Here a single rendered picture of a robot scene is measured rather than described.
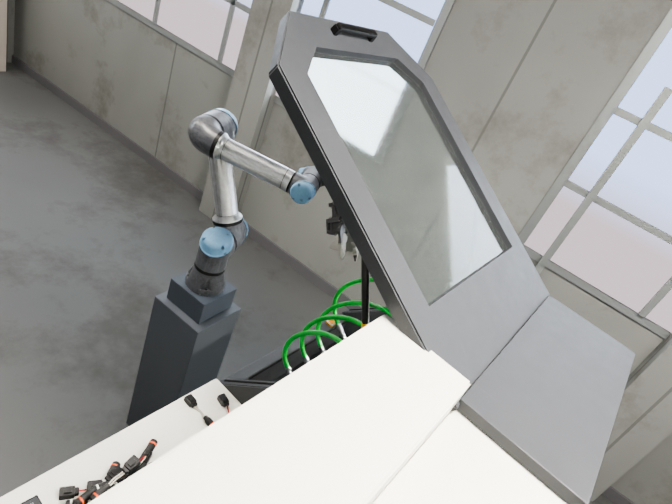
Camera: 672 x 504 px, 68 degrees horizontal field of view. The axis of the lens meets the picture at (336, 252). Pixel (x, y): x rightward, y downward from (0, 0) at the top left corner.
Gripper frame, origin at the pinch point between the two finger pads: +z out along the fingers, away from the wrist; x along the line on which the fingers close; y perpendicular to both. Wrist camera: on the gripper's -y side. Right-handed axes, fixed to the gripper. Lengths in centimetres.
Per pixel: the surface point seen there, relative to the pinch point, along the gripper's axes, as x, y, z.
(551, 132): -138, -33, -72
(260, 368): 21.9, 21.6, 35.5
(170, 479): 97, -45, 37
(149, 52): -68, 245, -193
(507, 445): 36, -64, 45
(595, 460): 21, -76, 49
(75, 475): 81, 19, 52
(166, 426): 58, 18, 46
